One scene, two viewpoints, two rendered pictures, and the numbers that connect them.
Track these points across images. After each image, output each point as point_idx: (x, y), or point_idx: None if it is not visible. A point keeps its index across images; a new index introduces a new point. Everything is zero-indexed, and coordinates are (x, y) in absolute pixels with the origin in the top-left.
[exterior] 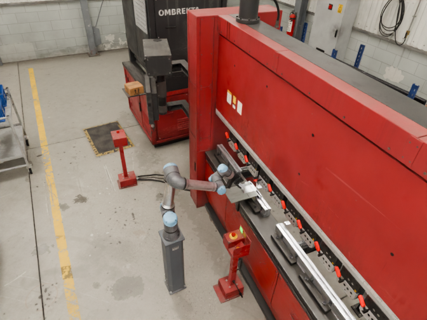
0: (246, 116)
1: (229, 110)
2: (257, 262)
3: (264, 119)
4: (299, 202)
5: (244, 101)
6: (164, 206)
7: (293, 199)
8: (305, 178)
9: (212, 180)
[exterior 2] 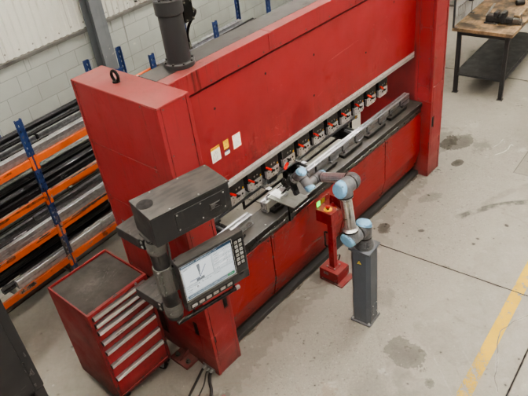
0: (250, 133)
1: (221, 166)
2: None
3: (271, 104)
4: (320, 114)
5: (242, 123)
6: (357, 227)
7: (316, 119)
8: (318, 90)
9: (313, 183)
